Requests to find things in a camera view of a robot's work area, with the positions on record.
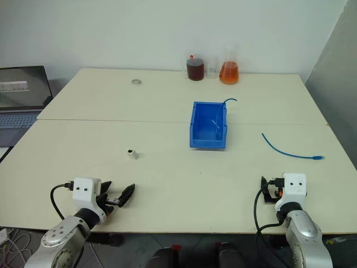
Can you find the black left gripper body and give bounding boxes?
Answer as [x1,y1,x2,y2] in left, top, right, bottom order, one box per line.
[94,192,121,223]

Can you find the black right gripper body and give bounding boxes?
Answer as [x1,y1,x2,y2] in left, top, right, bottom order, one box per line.
[266,184,283,204]

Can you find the dark rounded shape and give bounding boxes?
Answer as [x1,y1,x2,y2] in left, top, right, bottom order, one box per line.
[144,246,176,268]

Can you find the blue plastic storage bin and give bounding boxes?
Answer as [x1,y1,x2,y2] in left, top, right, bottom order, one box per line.
[189,100,228,150]

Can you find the flask with orange liquid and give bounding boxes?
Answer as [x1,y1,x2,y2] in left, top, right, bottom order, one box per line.
[219,45,241,85]

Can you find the grey partition panel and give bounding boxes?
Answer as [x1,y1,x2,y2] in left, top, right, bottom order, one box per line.
[305,0,357,171]

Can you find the empty clear glass beaker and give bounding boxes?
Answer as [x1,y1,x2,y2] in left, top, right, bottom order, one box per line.
[205,56,220,80]

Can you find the grey open laptop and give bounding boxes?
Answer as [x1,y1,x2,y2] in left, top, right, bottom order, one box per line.
[0,65,54,148]

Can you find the beaker with dark brown liquid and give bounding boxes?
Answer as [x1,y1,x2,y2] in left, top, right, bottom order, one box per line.
[185,53,206,82]

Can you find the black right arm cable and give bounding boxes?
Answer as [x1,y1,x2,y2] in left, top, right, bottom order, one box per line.
[253,177,288,268]

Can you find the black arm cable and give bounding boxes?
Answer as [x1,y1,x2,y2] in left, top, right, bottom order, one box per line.
[50,181,75,221]
[253,177,288,268]

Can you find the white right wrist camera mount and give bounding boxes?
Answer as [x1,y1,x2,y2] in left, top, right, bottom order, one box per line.
[274,173,307,212]

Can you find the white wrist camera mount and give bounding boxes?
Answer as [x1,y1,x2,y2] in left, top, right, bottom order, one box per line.
[72,177,102,209]
[274,173,307,212]

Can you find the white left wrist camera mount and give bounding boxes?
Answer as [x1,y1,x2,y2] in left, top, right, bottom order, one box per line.
[72,177,102,209]

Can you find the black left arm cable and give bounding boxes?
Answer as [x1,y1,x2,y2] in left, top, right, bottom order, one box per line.
[50,181,75,221]

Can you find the white floor cables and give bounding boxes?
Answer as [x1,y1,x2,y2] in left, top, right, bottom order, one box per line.
[0,228,32,264]

